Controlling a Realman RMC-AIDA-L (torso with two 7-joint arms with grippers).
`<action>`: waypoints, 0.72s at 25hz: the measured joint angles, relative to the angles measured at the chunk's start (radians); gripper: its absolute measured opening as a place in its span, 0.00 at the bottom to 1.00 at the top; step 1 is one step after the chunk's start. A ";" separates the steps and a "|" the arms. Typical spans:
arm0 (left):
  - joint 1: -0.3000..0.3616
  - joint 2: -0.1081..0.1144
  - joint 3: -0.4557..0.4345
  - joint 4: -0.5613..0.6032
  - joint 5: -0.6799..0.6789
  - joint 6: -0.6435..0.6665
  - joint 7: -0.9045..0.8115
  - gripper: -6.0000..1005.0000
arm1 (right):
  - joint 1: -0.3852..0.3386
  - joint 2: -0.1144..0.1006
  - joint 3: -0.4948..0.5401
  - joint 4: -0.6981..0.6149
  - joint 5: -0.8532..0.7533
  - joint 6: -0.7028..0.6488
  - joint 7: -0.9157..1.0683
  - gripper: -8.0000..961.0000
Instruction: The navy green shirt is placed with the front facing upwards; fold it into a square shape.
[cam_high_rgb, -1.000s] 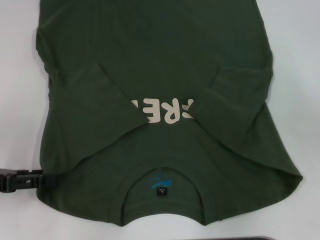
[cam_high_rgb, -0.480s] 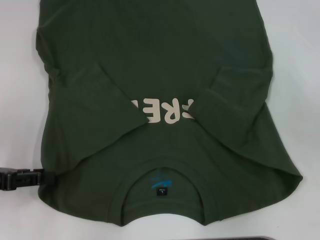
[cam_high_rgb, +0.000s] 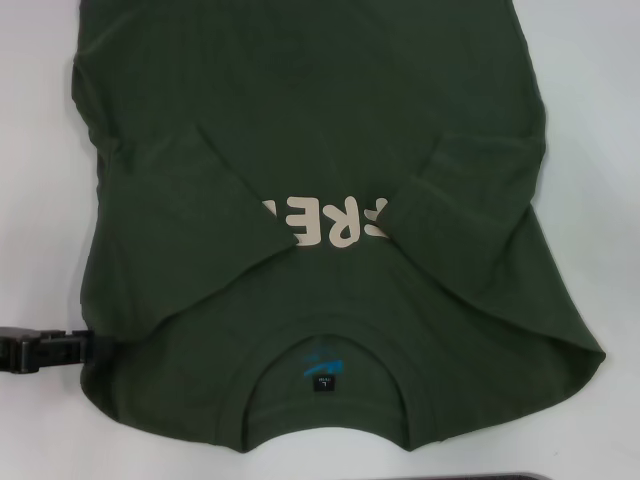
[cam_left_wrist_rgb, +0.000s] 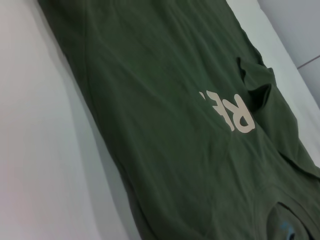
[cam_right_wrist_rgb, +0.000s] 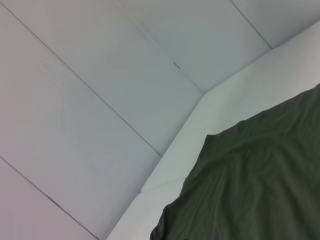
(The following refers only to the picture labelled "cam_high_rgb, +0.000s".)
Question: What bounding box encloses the dark green FREE! t-shirt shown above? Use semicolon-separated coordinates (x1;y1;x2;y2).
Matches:
71;0;608;454

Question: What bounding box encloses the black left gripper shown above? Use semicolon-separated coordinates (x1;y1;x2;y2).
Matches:
0;324;120;375

